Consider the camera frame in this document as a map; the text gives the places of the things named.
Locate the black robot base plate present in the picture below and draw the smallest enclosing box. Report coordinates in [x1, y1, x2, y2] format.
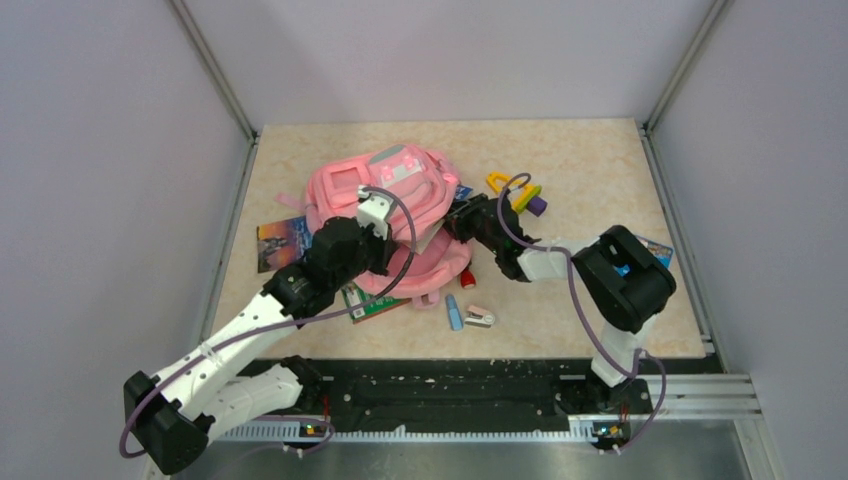
[258, 354, 654, 420]

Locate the yellow toy triangle block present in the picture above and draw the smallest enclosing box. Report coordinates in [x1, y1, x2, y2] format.
[486, 171, 543, 214]

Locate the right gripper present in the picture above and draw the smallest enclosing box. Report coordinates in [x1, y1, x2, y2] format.
[432, 193, 502, 255]

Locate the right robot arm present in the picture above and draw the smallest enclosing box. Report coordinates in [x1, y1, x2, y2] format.
[444, 194, 677, 412]

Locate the Jane Eyre book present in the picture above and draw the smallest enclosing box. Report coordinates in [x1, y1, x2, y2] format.
[256, 216, 312, 273]

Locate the pink student backpack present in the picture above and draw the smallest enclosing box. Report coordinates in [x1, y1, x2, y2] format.
[275, 144, 472, 309]

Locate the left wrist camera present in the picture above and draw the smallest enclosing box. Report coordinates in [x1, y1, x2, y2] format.
[356, 185, 395, 240]

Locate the white pink eraser case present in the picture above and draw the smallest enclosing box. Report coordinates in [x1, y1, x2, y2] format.
[463, 305, 496, 328]

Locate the red black stamp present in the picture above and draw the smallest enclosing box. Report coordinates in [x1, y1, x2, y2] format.
[459, 266, 477, 289]

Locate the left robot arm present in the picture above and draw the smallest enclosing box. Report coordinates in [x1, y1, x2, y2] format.
[122, 217, 397, 475]

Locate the aluminium frame rail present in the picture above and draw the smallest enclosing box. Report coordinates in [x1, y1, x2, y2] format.
[165, 0, 258, 142]

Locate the green picture book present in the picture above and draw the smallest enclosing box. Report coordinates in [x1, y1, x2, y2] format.
[341, 283, 411, 325]

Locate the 91-Storey Treehouse book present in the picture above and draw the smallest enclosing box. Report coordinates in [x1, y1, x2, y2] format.
[454, 184, 473, 201]

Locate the blue back-cover book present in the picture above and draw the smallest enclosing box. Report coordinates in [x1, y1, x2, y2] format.
[636, 235, 675, 270]

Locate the purple toy cube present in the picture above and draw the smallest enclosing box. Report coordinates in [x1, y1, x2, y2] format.
[526, 196, 548, 217]

